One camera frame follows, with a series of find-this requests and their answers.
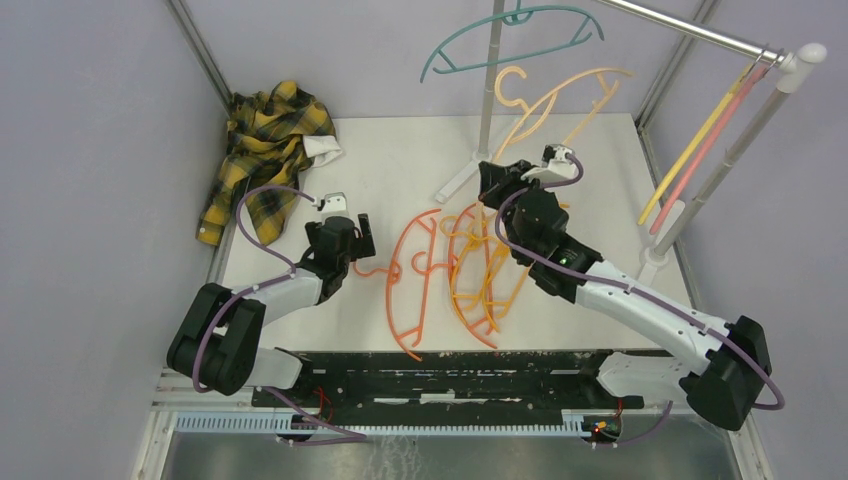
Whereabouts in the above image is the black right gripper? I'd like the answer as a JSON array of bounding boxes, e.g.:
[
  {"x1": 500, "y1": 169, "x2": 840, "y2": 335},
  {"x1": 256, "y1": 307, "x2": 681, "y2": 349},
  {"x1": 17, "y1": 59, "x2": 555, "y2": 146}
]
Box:
[{"x1": 479, "y1": 160, "x2": 550, "y2": 261}]

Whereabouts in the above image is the amber hanger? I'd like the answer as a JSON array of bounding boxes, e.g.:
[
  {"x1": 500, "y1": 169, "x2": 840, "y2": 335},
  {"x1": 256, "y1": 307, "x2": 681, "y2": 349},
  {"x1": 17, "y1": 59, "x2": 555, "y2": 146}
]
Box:
[
  {"x1": 439, "y1": 203, "x2": 529, "y2": 349},
  {"x1": 459, "y1": 254, "x2": 518, "y2": 298}
]

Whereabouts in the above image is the beige hanger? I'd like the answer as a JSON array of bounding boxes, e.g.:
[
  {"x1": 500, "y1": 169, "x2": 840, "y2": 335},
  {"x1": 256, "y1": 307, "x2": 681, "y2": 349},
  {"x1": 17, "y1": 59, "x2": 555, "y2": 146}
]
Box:
[{"x1": 492, "y1": 65, "x2": 635, "y2": 165}]

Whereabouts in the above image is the yellow hanger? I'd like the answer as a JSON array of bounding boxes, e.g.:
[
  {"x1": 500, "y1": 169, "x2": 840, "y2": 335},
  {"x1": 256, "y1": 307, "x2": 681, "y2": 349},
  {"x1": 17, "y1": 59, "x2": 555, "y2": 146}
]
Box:
[{"x1": 637, "y1": 59, "x2": 760, "y2": 227}]

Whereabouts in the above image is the pink hanger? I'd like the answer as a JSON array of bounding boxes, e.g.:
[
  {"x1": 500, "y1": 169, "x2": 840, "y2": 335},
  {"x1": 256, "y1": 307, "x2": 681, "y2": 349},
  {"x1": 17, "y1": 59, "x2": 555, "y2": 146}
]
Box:
[{"x1": 647, "y1": 62, "x2": 773, "y2": 236}]

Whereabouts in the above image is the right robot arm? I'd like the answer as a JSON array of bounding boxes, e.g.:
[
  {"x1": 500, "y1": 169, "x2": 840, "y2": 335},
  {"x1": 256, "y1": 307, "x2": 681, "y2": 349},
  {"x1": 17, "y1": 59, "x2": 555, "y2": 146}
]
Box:
[{"x1": 478, "y1": 160, "x2": 785, "y2": 431}]

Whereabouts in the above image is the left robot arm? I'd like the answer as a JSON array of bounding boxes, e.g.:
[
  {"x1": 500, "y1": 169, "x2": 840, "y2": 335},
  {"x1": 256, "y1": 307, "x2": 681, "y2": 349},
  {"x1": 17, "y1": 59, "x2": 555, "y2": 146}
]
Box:
[{"x1": 166, "y1": 213, "x2": 376, "y2": 407}]

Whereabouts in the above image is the yellow plaid shirt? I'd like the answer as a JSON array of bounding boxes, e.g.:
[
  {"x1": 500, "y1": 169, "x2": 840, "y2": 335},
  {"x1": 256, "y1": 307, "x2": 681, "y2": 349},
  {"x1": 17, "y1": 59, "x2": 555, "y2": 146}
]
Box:
[{"x1": 195, "y1": 80, "x2": 336, "y2": 246}]

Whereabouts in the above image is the white clothes rack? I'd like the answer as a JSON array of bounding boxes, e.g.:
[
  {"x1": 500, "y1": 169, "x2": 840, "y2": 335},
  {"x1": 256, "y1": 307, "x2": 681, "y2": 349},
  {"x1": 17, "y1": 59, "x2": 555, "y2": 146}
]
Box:
[{"x1": 435, "y1": 0, "x2": 827, "y2": 283}]

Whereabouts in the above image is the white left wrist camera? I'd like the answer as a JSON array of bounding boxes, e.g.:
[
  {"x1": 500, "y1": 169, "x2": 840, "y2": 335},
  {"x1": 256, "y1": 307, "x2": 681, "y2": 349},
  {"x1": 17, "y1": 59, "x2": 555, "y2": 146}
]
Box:
[{"x1": 317, "y1": 192, "x2": 349, "y2": 217}]

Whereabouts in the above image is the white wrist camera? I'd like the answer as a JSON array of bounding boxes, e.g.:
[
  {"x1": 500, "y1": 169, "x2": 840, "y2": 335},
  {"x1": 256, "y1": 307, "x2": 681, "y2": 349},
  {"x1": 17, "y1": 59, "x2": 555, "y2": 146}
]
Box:
[
  {"x1": 317, "y1": 192, "x2": 349, "y2": 217},
  {"x1": 522, "y1": 144, "x2": 584, "y2": 187}
]

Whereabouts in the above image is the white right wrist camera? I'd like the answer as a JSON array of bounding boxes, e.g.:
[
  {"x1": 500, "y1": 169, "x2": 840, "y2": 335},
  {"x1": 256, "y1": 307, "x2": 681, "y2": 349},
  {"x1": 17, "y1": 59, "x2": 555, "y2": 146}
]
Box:
[{"x1": 522, "y1": 144, "x2": 584, "y2": 187}]

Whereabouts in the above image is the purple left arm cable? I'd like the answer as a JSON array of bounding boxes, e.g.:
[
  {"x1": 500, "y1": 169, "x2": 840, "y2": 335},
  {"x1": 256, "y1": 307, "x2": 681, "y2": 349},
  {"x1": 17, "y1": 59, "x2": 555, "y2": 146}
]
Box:
[{"x1": 190, "y1": 185, "x2": 319, "y2": 395}]

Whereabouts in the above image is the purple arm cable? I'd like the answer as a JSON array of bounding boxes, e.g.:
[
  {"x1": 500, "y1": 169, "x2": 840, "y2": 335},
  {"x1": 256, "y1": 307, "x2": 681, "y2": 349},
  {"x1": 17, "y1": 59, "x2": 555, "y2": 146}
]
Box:
[
  {"x1": 190, "y1": 185, "x2": 319, "y2": 395},
  {"x1": 493, "y1": 148, "x2": 786, "y2": 412}
]

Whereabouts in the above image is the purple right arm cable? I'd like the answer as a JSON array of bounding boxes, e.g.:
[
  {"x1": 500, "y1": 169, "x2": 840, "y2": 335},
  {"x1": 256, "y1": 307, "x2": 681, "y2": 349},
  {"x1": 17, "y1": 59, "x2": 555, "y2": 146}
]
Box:
[{"x1": 493, "y1": 148, "x2": 786, "y2": 412}]

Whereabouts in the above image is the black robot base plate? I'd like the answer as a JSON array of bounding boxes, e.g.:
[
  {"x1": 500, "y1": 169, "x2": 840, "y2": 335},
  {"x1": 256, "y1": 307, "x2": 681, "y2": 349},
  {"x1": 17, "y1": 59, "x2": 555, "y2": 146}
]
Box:
[{"x1": 283, "y1": 350, "x2": 645, "y2": 427}]

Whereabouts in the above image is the white cable duct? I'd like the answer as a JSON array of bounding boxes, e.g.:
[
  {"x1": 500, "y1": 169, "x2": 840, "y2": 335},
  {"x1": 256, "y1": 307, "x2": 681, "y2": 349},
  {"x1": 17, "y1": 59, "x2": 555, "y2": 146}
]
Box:
[{"x1": 174, "y1": 412, "x2": 590, "y2": 439}]

